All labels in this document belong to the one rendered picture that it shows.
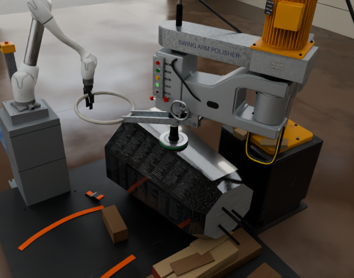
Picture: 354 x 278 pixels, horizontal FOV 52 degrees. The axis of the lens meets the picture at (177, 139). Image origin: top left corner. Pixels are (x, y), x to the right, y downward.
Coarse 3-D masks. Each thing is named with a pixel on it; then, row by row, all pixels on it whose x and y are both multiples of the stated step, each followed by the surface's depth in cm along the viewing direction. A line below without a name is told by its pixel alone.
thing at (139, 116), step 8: (136, 112) 289; (144, 112) 284; (152, 112) 280; (160, 112) 276; (184, 112) 265; (128, 120) 282; (136, 120) 277; (144, 120) 273; (152, 120) 269; (160, 120) 265; (168, 120) 261; (176, 120) 257; (200, 120) 248
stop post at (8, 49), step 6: (0, 42) 357; (12, 42) 359; (6, 48) 353; (12, 48) 356; (6, 54) 358; (12, 54) 361; (6, 60) 362; (12, 60) 363; (12, 66) 366; (12, 72) 369
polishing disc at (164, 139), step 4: (164, 132) 281; (168, 132) 281; (180, 132) 282; (160, 136) 276; (164, 136) 276; (168, 136) 277; (180, 136) 277; (184, 136) 278; (160, 140) 272; (164, 140) 272; (168, 140) 272; (180, 140) 273; (184, 140) 273; (164, 144) 268; (168, 144) 268; (172, 144) 268; (176, 144) 269; (180, 144) 269; (184, 144) 269
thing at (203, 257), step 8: (232, 232) 280; (200, 240) 272; (208, 240) 272; (216, 240) 273; (200, 248) 266; (208, 248) 266; (192, 256) 260; (200, 256) 260; (208, 256) 261; (176, 264) 254; (184, 264) 254; (192, 264) 255; (200, 264) 255; (176, 272) 249; (184, 272) 249
